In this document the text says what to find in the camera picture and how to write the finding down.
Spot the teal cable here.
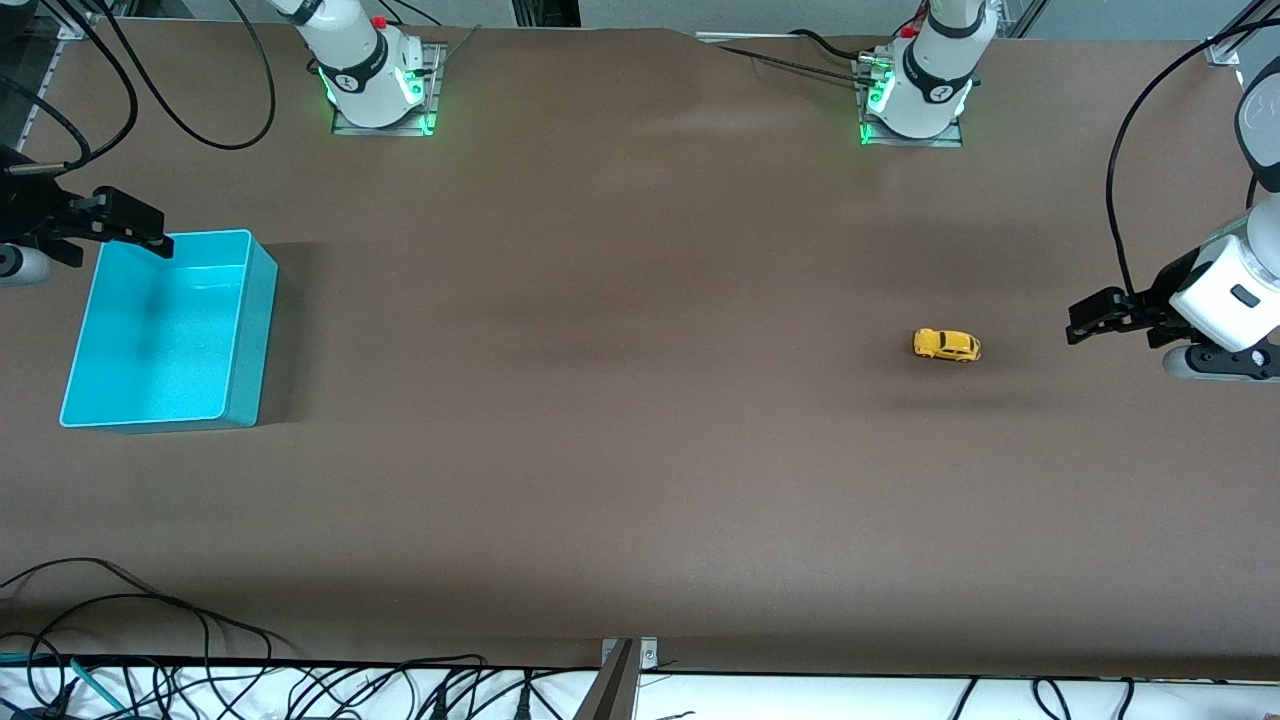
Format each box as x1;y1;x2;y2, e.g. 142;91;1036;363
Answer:
0;652;126;713

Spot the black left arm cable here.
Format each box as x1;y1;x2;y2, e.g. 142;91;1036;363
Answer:
1104;0;1280;299

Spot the grey metal post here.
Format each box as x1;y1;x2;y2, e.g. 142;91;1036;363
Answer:
575;640;641;720

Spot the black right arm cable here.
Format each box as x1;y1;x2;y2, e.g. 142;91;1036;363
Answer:
95;0;278;153
0;75;93;173
35;0;141;176

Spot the thick black base cable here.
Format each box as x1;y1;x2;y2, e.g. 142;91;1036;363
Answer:
788;28;881;63

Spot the silver table edge bracket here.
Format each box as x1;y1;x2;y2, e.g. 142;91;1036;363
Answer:
600;637;661;673

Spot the aluminium frame rail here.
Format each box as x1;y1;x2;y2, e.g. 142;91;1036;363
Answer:
15;20;86;153

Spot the yellow beetle toy car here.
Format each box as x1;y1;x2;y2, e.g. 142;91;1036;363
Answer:
912;328;982;363

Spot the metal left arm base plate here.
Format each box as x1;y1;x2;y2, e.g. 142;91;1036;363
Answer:
855;55;966;149

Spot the thin black base cable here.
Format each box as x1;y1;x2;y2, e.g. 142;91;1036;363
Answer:
716;45;873;83

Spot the turquoise plastic bin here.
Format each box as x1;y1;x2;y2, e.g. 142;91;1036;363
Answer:
58;229;279;435

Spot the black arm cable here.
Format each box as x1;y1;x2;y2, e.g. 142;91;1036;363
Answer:
95;0;278;153
35;0;141;176
0;75;93;173
1104;0;1280;299

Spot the long black floor cable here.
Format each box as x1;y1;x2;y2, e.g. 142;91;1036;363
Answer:
0;594;276;720
0;557;296;653

